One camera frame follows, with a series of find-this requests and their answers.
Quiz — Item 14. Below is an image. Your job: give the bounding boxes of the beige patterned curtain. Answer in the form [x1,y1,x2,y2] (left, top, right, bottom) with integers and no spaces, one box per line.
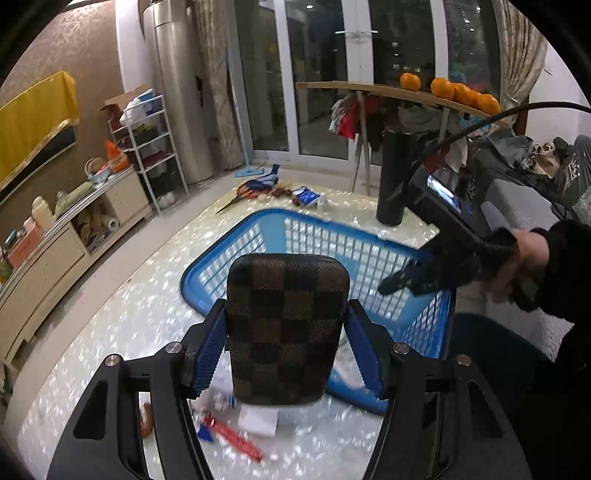
[491,0,549,121]
[193,0,246,172]

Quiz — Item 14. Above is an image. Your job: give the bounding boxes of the blue flat mop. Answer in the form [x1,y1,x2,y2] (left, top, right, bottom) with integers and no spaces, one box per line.
[229,60,265,179]

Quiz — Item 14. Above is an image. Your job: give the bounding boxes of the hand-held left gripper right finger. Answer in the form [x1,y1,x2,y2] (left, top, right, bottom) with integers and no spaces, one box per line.
[344,299,532,480]

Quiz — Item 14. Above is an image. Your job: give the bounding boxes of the tall cylindrical air conditioner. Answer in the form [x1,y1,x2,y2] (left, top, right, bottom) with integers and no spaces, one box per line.
[143,0,216,186]

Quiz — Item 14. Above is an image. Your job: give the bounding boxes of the person's right forearm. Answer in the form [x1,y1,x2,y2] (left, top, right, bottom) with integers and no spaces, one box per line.
[510,219,591,315]

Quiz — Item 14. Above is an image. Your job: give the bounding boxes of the red-handled scissors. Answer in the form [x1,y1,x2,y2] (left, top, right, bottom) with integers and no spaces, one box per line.
[216,180,265,214]

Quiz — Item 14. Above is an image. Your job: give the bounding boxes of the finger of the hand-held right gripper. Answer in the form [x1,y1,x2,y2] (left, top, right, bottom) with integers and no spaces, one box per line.
[378,258,432,296]
[413,270,458,298]

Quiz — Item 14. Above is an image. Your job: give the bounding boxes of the white wire shelf rack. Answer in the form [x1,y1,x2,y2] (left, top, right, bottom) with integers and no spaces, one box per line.
[107,95,190,216]

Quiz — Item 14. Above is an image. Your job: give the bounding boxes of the brown paper bags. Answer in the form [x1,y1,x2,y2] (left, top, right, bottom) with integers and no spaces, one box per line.
[75,208,106,246]

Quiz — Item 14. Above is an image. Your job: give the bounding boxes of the wooden side table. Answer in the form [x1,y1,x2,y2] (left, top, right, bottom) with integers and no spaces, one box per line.
[295,80,513,197]

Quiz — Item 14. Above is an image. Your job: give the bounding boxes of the green patterned cushion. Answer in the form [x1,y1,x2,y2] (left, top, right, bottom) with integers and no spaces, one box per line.
[54,180,96,219]

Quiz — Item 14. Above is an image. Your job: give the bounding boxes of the pile of clothes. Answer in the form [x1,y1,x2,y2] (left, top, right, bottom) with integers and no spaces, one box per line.
[329,93,472,171]

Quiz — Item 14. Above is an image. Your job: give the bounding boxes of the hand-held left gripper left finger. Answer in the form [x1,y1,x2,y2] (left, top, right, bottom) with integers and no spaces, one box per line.
[46,299,229,480]

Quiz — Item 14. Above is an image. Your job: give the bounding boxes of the cream plastic jar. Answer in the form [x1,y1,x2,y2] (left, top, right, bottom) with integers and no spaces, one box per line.
[31,196,57,232]

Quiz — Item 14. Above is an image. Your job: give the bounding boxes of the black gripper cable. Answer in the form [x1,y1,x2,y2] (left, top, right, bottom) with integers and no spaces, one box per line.
[385,100,591,204]

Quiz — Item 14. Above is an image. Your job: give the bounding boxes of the orange bag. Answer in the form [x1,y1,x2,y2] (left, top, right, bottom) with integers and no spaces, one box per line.
[104,140,131,174]

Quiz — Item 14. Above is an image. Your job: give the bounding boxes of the small white box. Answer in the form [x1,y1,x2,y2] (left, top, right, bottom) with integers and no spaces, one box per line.
[237,405,280,437]

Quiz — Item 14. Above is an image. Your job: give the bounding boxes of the orange box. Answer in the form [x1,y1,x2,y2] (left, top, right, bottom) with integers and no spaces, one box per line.
[6,220,45,269]

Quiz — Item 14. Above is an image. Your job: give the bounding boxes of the pile of colourful packets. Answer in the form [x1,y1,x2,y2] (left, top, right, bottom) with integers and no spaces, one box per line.
[0,228,24,284]

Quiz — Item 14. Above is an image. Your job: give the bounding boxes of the blue tissue packet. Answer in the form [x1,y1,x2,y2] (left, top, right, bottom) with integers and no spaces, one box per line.
[295,186,322,208]

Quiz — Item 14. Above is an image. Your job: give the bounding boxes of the blue plastic basket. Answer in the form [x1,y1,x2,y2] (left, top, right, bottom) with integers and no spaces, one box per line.
[181,209,458,415]

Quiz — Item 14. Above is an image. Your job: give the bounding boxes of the black cylindrical bottle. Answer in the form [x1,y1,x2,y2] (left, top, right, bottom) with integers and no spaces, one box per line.
[375,129,422,227]

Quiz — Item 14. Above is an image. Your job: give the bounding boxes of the blue striped sock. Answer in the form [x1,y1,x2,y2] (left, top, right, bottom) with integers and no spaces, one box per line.
[252,164,281,191]

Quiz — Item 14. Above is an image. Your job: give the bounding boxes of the red striped stick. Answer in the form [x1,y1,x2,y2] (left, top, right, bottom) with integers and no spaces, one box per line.
[198,412,265,463]

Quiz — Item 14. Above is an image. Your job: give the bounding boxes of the brown checkered case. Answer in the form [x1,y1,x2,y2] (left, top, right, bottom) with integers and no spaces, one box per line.
[226,253,350,406]

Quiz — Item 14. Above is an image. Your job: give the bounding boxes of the sliding glass door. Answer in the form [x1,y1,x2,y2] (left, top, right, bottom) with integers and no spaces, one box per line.
[230,0,505,163]

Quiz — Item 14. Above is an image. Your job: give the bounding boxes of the person's right hand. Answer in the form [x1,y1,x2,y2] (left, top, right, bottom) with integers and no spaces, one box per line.
[488,228,551,303]

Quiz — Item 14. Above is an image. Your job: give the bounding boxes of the white plastic bag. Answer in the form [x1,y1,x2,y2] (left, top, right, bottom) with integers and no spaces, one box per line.
[119,90,165,126]

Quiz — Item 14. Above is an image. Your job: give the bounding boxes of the open cardboard box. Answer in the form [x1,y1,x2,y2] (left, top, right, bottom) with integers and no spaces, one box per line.
[99,85,154,114]

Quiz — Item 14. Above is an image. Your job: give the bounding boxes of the cream low cabinet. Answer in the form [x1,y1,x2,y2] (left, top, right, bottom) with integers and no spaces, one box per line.
[0,167,154,367]

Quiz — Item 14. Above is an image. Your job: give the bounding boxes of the yellow cloth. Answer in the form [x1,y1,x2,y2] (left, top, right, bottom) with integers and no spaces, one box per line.
[0,71,80,186]

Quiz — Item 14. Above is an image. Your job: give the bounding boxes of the black television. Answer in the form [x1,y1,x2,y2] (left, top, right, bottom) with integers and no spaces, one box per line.
[0,124,79,205]

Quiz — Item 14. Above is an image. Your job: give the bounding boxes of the dark printed clothes pile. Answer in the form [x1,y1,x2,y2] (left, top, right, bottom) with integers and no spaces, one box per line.
[468,129,591,210]

